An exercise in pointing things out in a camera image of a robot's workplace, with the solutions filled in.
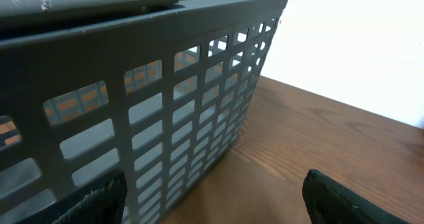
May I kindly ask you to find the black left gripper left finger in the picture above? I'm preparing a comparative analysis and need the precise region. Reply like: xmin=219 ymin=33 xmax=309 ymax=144
xmin=18 ymin=168 xmax=128 ymax=224

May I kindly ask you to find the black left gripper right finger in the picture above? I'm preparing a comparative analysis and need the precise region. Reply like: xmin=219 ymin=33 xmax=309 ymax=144
xmin=302 ymin=169 xmax=406 ymax=224

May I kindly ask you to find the grey plastic basket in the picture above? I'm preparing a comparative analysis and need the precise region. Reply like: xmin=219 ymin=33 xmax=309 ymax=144
xmin=1 ymin=0 xmax=288 ymax=223

